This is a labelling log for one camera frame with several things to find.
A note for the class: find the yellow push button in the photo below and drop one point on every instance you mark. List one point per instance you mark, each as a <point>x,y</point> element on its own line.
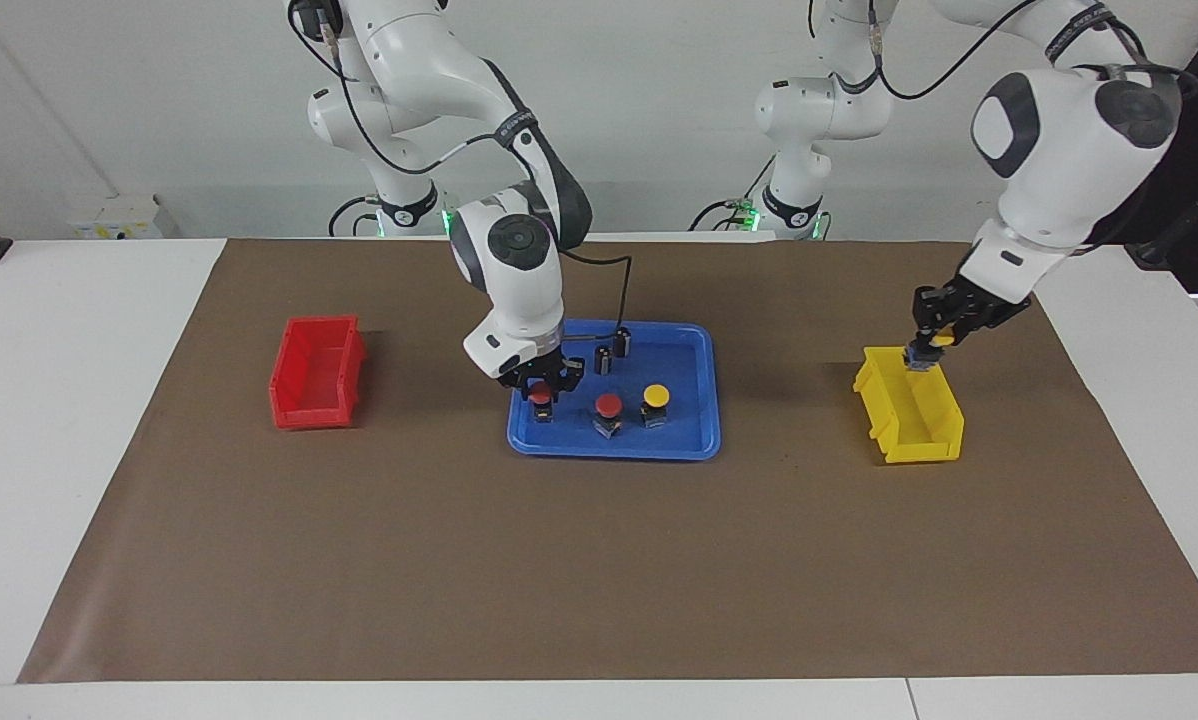
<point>656,395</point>
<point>927,352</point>

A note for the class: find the blue plastic tray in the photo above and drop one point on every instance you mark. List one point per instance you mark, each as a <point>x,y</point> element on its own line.
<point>684,440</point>

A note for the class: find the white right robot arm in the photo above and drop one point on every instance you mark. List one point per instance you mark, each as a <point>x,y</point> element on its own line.
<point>429,80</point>

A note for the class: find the white power strip box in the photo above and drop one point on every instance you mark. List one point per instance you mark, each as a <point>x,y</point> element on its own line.
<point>109,220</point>

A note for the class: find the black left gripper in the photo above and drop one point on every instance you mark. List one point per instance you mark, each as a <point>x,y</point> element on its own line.
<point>969,305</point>

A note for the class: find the red push button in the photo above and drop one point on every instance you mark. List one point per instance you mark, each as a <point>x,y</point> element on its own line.
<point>609,404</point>
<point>542,398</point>

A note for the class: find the small black cylinder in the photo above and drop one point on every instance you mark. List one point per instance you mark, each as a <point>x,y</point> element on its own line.
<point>603,362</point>
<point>622,341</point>

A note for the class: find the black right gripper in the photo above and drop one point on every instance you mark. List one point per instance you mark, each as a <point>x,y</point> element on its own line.
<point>544,368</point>

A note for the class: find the red plastic bin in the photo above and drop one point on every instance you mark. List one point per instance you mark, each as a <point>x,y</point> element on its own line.
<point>309,400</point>

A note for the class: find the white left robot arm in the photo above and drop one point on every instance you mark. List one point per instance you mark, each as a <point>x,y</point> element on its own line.
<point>1069,140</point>

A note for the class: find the yellow plastic bin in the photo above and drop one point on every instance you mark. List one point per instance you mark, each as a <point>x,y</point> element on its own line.
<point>919,420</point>

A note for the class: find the brown paper table mat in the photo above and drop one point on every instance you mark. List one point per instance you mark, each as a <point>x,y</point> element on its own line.
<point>599,560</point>

